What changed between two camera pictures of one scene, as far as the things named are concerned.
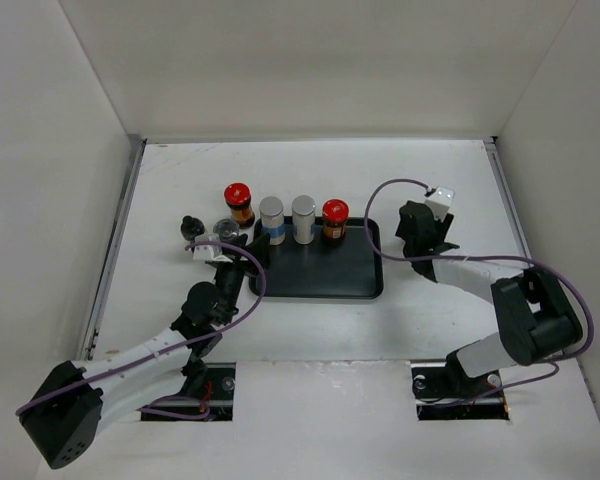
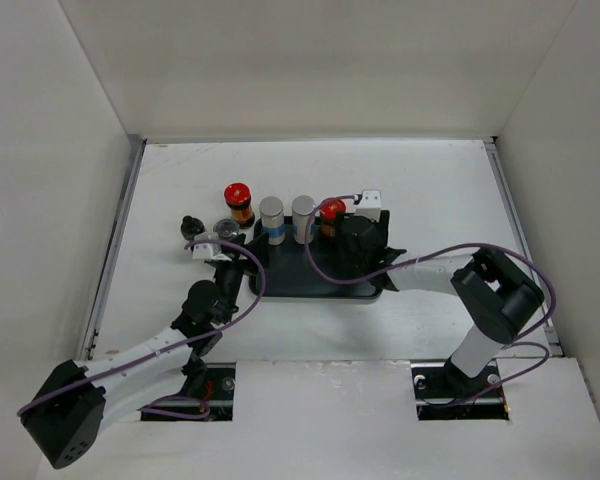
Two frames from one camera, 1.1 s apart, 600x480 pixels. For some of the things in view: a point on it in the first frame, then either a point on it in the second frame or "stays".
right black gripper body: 443,226 → 383,226
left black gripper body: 229,276 stays
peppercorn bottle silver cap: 303,218 stays
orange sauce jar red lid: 335,212 stays
